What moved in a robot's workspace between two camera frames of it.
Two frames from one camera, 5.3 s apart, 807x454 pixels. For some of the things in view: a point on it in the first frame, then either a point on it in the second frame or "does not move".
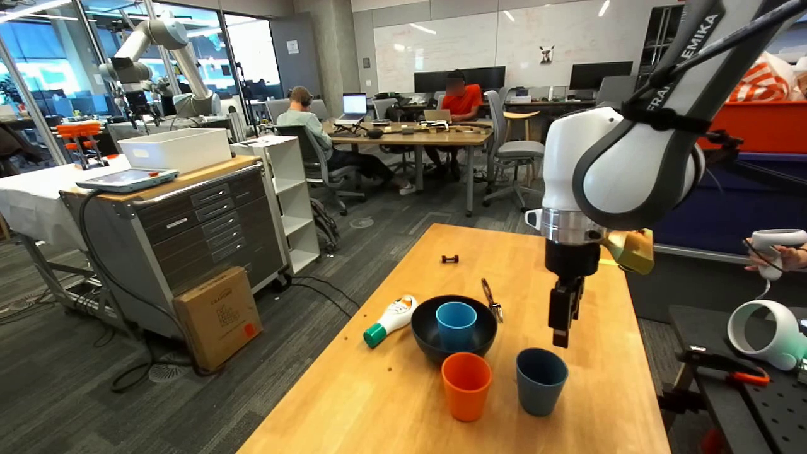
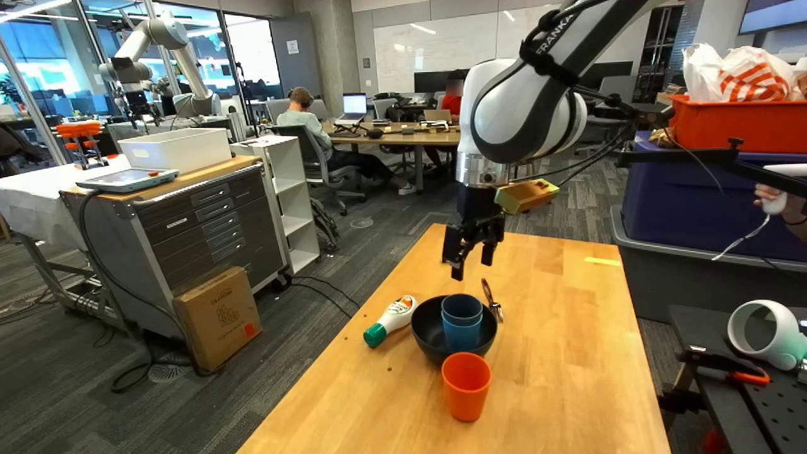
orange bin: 764,123 does not move
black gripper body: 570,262 → 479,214
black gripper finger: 560,314 → 458,243
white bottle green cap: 396,318 does not move
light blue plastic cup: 454,324 does not move
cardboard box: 217,318 does not move
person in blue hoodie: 303,117 does not move
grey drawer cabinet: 160,243 does not move
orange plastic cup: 468,379 does not move
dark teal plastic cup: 540,379 → 462,306
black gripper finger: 576,295 → 488,251
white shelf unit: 289,192 does not move
